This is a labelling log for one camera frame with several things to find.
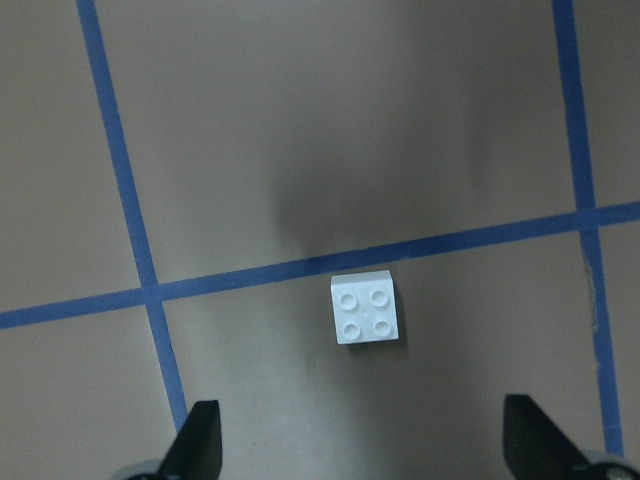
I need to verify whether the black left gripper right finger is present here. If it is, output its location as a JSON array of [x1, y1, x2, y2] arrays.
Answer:
[[502, 394, 594, 480]]

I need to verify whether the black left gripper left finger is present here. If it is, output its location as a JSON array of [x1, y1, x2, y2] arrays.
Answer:
[[154, 400, 221, 480]]

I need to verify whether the white block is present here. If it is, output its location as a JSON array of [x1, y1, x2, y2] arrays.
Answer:
[[330, 270, 399, 345]]

